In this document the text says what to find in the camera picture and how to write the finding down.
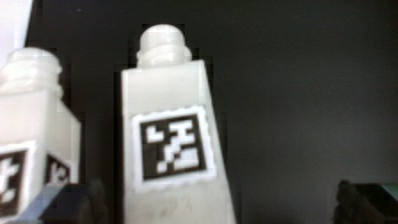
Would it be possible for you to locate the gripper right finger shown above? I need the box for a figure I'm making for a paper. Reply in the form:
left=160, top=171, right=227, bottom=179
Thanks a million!
left=334, top=180, right=398, bottom=224

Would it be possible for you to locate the white leg with tag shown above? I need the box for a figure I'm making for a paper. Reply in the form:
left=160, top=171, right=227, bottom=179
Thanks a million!
left=121, top=24, right=236, bottom=224

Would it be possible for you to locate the white square tabletop part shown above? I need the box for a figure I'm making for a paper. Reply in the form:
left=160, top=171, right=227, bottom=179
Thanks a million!
left=0, top=0, right=34, bottom=65

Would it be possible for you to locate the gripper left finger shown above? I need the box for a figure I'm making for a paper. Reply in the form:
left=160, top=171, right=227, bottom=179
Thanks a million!
left=23, top=181, right=110, bottom=224

